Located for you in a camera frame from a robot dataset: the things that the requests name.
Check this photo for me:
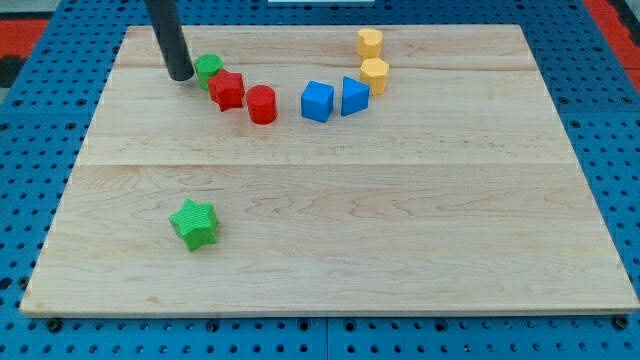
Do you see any red star block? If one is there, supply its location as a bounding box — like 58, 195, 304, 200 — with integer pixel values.
207, 69, 245, 112

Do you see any blue triangle block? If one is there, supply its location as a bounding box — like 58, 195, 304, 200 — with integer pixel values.
341, 77, 370, 116

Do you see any light wooden board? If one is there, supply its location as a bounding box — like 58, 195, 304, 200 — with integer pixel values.
20, 25, 639, 318

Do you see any yellow heart block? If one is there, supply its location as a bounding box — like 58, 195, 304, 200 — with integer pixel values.
357, 28, 384, 59

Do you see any green star block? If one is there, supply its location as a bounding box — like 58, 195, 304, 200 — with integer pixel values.
169, 199, 218, 252

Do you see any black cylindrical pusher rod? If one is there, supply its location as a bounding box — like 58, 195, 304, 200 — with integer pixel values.
144, 0, 194, 82

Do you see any red cylinder block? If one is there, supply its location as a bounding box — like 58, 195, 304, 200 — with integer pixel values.
246, 85, 278, 125

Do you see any yellow hexagon block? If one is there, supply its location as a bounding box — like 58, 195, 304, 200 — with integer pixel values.
359, 58, 390, 95

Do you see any green cylinder block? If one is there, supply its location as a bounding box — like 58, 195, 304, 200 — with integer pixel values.
194, 54, 223, 91

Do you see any blue cube block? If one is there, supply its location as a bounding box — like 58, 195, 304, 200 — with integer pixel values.
301, 81, 334, 123

